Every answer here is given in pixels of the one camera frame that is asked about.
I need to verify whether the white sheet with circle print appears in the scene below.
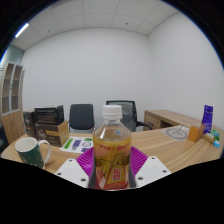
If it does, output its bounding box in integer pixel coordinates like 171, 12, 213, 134
163, 125, 191, 142

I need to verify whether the black mesh office chair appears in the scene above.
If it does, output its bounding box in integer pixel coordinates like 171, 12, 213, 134
105, 99, 154, 133

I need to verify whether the purple box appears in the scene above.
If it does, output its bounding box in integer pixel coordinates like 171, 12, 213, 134
201, 104, 214, 135

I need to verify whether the orange-label tea bottle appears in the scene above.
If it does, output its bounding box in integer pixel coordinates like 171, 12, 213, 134
92, 104, 133, 191

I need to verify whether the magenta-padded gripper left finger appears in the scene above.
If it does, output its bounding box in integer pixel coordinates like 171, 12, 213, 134
54, 147, 97, 189

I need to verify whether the green and white mug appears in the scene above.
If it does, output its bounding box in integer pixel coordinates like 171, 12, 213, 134
14, 136, 52, 170

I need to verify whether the tall dark brown carton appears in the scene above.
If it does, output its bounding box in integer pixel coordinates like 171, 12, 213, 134
22, 110, 38, 138

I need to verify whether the dark fabric office chair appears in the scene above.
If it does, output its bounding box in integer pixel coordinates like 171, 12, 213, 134
68, 103, 96, 134

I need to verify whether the printed paper sheet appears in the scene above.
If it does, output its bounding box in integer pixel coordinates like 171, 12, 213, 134
59, 136, 94, 154

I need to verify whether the brown and black carton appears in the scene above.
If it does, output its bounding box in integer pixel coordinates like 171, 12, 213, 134
34, 120, 70, 148

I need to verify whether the black box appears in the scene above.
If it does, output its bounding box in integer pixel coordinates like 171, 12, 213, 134
34, 105, 65, 126

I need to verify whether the wooden side desk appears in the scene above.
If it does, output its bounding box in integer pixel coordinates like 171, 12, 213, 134
143, 109, 204, 131

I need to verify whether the small ceiling light panel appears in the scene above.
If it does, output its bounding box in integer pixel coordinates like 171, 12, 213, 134
14, 22, 30, 39

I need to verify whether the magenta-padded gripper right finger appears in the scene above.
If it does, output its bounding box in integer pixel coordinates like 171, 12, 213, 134
128, 145, 172, 189

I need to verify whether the small tan box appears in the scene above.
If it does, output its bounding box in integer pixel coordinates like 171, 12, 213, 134
203, 132, 216, 144

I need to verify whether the green box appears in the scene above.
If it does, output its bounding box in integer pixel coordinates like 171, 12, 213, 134
209, 129, 221, 141

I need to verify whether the wooden glass-door cabinet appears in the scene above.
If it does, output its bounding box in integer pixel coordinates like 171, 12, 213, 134
0, 61, 26, 145

